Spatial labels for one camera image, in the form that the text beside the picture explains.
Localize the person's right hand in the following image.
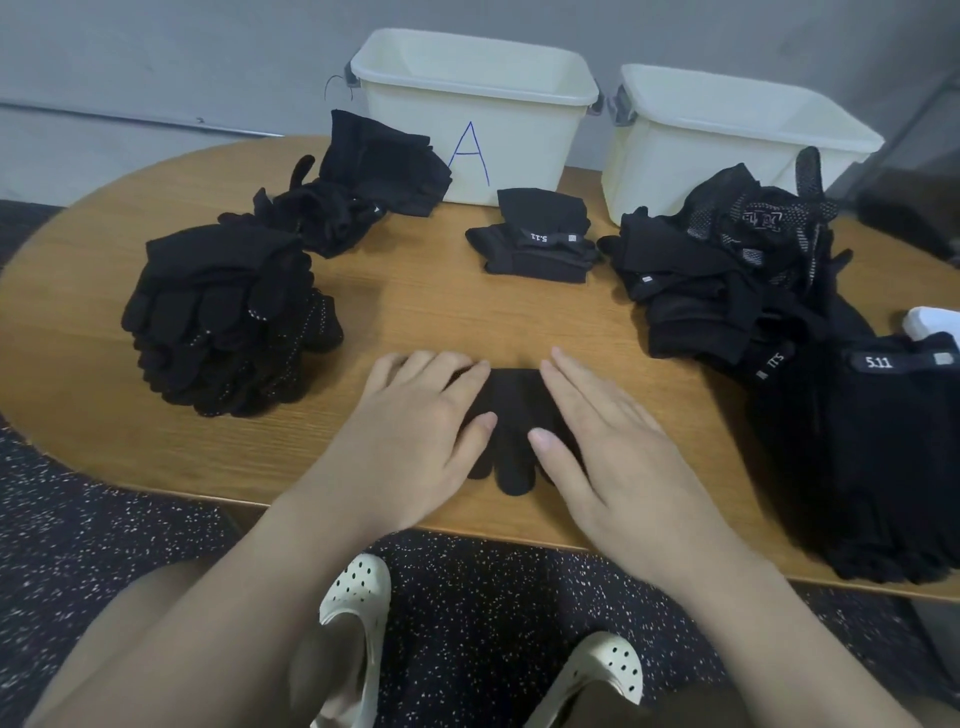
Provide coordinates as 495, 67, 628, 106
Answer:
528, 348, 752, 594

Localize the person's left hand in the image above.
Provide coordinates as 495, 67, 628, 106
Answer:
300, 351, 498, 542

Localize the black dotted glove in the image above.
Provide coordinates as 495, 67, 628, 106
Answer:
121, 222, 344, 417
457, 367, 584, 497

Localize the black fingerless glove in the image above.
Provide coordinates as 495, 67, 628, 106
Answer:
750, 300, 960, 584

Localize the pile of black gloves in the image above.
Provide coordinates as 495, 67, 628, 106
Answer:
225, 109, 860, 377
121, 222, 344, 417

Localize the stack of black gloves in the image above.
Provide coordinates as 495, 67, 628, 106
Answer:
121, 222, 344, 417

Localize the white plastic bin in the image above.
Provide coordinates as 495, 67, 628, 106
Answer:
345, 28, 605, 207
601, 63, 887, 224

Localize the person's left forearm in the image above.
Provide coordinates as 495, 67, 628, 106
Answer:
30, 492, 369, 728

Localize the person's left white shoe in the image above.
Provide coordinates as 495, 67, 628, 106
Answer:
312, 552, 393, 728

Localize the person's white shoe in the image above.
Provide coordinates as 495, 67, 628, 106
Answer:
525, 630, 645, 728
312, 552, 393, 728

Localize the person's right white shoe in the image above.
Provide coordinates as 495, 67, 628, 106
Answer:
525, 630, 645, 728

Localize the person's left leg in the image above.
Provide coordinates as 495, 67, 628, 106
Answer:
285, 600, 362, 728

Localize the white flat tray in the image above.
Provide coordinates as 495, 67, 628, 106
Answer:
901, 306, 960, 344

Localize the metal rack frame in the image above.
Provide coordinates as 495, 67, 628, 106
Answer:
855, 90, 960, 264

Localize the grey wall pipe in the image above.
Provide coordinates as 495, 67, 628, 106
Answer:
0, 97, 354, 137

